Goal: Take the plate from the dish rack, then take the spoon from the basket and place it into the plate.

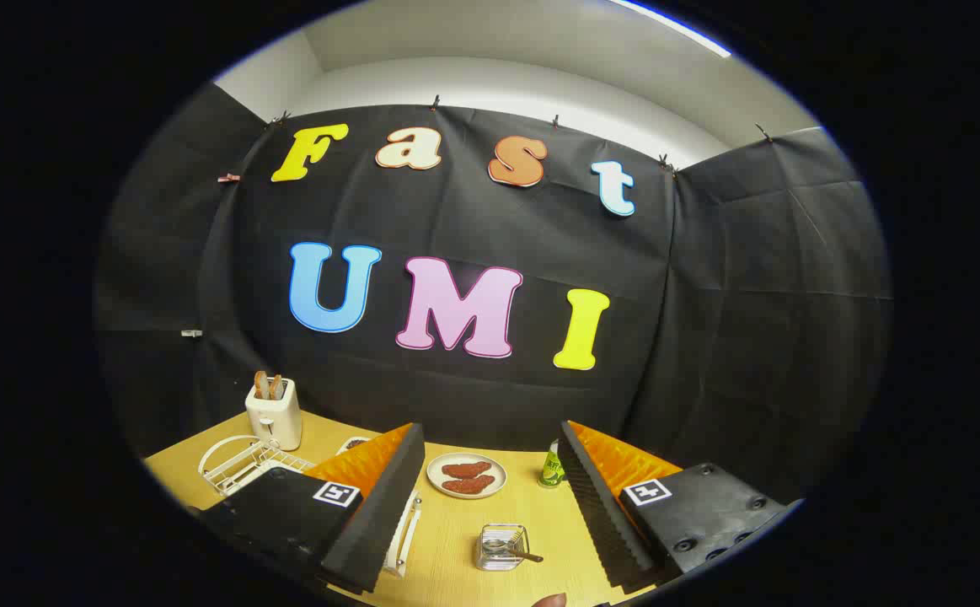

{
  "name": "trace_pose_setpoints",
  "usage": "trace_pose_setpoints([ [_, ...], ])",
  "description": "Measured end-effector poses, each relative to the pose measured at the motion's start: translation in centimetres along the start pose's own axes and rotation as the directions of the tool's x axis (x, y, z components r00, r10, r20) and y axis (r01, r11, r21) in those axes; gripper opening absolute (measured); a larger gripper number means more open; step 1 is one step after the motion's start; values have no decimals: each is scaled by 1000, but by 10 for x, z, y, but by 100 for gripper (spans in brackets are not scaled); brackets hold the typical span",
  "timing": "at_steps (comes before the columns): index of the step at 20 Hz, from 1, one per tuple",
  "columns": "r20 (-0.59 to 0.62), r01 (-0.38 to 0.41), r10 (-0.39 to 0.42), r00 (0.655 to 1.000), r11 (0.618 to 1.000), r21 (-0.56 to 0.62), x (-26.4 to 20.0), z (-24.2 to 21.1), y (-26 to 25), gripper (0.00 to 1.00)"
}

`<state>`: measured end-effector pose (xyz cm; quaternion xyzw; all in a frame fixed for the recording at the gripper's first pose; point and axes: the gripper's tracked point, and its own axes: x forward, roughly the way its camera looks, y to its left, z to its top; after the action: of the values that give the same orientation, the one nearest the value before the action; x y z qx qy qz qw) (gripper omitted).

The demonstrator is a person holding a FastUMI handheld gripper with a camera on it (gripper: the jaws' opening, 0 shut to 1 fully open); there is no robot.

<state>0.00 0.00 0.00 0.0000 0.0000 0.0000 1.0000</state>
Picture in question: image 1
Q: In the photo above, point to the green label drink bottle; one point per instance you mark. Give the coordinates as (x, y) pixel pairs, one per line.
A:
(550, 472)

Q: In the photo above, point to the toast slice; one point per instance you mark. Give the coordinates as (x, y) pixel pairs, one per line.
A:
(261, 385)
(275, 388)

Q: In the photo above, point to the white divided seasoning tray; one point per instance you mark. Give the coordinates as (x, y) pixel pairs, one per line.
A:
(353, 443)

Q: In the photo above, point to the white toaster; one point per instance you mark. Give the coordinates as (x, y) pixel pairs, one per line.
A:
(275, 421)

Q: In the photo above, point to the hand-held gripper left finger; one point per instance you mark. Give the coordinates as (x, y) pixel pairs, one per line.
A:
(376, 514)

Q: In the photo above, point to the black backdrop cloth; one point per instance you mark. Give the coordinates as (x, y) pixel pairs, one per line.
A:
(709, 295)

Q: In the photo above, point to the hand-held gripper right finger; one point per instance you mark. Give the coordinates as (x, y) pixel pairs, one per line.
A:
(599, 514)

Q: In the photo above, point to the beige plate with meat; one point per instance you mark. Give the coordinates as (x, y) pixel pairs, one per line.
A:
(490, 472)

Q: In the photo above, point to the brown meat piece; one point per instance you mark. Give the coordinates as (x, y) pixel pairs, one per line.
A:
(468, 485)
(466, 469)

